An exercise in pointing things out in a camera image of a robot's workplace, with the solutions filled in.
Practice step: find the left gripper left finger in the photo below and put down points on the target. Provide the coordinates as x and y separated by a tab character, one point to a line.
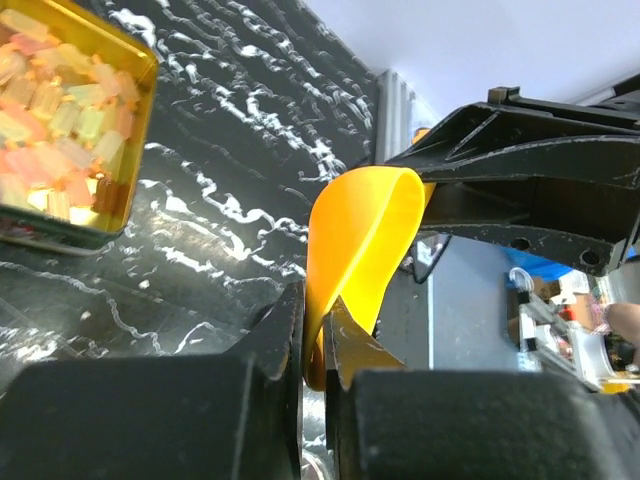
233	415

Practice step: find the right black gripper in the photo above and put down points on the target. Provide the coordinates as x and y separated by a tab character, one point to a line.
555	180

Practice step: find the right aluminium frame post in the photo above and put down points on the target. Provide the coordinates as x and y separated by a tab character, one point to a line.
395	123

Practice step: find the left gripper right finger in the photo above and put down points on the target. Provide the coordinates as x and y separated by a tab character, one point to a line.
386	421

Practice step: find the yellow plastic scoop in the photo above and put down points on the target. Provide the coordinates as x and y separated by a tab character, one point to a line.
360	228

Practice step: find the black marble pattern mat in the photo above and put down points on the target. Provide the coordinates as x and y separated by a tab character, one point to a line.
258	106

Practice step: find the gold tin with gummies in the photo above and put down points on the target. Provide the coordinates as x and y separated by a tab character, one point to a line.
76	102

